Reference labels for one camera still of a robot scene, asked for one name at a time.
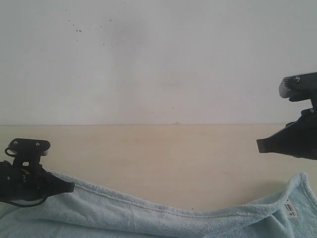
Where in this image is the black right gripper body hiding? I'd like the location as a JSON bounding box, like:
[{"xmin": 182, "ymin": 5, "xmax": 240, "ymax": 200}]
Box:
[{"xmin": 257, "ymin": 108, "xmax": 317, "ymax": 160}]

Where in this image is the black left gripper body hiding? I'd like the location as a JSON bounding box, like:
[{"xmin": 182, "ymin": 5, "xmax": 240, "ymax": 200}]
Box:
[{"xmin": 0, "ymin": 161, "xmax": 75, "ymax": 202}]

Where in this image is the light blue terry towel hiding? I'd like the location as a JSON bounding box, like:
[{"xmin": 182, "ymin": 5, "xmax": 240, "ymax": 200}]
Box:
[{"xmin": 0, "ymin": 173, "xmax": 317, "ymax": 238}]

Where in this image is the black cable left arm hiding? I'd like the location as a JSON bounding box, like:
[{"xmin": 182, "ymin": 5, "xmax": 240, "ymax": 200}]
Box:
[{"xmin": 7, "ymin": 195, "xmax": 48, "ymax": 208}]

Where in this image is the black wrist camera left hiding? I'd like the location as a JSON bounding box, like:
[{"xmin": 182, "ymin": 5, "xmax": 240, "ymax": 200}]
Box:
[{"xmin": 4, "ymin": 138, "xmax": 51, "ymax": 167}]

